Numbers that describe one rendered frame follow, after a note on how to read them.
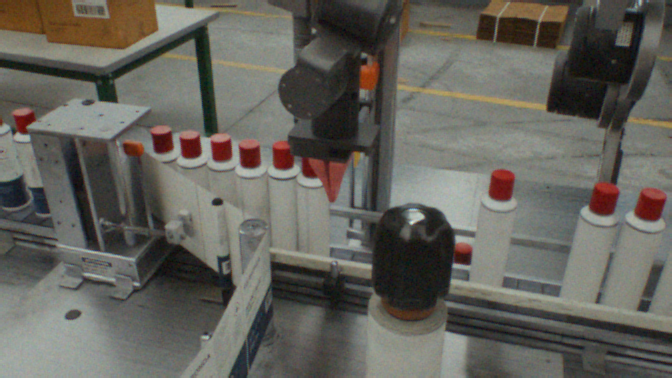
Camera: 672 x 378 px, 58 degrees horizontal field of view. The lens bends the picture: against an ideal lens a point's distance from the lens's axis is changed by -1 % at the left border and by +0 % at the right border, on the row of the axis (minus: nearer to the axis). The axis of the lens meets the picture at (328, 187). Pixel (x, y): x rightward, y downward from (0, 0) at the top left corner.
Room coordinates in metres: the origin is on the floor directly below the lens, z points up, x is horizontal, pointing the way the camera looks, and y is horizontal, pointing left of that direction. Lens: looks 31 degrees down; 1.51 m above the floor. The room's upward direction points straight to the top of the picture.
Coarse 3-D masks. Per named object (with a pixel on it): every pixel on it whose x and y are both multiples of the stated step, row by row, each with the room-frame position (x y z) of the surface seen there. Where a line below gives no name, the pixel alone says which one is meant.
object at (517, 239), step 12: (348, 216) 0.84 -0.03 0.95; (360, 216) 0.83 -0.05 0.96; (372, 216) 0.83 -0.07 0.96; (456, 228) 0.79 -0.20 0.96; (468, 228) 0.79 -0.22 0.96; (516, 240) 0.76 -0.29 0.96; (528, 240) 0.76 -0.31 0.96; (540, 240) 0.76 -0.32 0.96; (552, 240) 0.76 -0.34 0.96; (564, 252) 0.74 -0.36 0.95; (612, 252) 0.73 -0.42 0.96; (660, 264) 0.71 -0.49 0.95
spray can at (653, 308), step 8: (664, 264) 0.68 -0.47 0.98; (664, 272) 0.67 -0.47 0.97; (664, 280) 0.66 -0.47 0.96; (656, 288) 0.67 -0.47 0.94; (664, 288) 0.66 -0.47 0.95; (656, 296) 0.67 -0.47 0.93; (664, 296) 0.65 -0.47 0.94; (656, 304) 0.66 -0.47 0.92; (664, 304) 0.65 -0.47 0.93; (648, 312) 0.67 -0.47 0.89; (656, 312) 0.66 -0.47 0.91; (664, 312) 0.65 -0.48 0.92
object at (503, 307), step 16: (0, 208) 0.97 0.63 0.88; (32, 208) 0.97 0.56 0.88; (32, 224) 0.92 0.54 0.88; (48, 224) 0.92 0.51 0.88; (336, 256) 0.82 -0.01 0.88; (352, 256) 0.83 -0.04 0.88; (368, 256) 0.82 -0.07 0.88; (304, 272) 0.78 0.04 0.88; (320, 272) 0.78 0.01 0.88; (464, 272) 0.78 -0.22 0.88; (512, 288) 0.74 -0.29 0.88; (528, 288) 0.74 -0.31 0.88; (544, 288) 0.74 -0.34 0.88; (560, 288) 0.74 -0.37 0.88; (480, 304) 0.70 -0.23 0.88; (496, 304) 0.70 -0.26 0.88; (512, 304) 0.70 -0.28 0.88; (640, 304) 0.70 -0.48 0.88; (560, 320) 0.67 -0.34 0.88; (576, 320) 0.67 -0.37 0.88; (592, 320) 0.67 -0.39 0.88; (656, 336) 0.64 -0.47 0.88
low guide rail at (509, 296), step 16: (288, 256) 0.78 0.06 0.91; (304, 256) 0.78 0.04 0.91; (320, 256) 0.78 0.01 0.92; (352, 272) 0.75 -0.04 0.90; (368, 272) 0.75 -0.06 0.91; (464, 288) 0.71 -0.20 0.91; (480, 288) 0.70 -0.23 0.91; (496, 288) 0.70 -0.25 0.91; (528, 304) 0.68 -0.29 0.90; (544, 304) 0.67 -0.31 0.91; (560, 304) 0.67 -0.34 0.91; (576, 304) 0.66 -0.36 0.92; (592, 304) 0.66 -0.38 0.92; (608, 320) 0.65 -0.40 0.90; (624, 320) 0.64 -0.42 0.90; (640, 320) 0.64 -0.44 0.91; (656, 320) 0.63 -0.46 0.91
